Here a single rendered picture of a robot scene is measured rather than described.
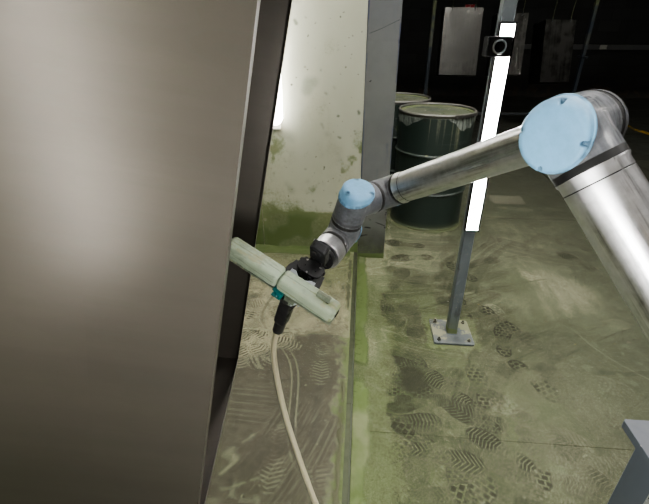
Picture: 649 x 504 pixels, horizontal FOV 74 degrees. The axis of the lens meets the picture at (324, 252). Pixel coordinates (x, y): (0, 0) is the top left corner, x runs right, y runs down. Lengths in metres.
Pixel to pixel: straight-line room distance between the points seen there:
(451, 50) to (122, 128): 7.13
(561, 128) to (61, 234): 0.71
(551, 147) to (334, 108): 2.00
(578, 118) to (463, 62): 6.80
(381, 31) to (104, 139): 2.22
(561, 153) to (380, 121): 1.98
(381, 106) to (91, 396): 2.25
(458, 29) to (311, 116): 5.12
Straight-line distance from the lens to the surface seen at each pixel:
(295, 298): 0.99
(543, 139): 0.78
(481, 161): 1.02
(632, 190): 0.79
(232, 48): 0.47
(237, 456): 1.74
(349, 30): 2.63
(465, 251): 2.09
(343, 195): 1.14
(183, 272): 0.56
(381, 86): 2.64
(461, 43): 7.55
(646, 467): 1.21
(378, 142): 2.70
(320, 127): 2.69
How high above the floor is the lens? 1.41
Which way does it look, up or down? 28 degrees down
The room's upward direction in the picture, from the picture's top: straight up
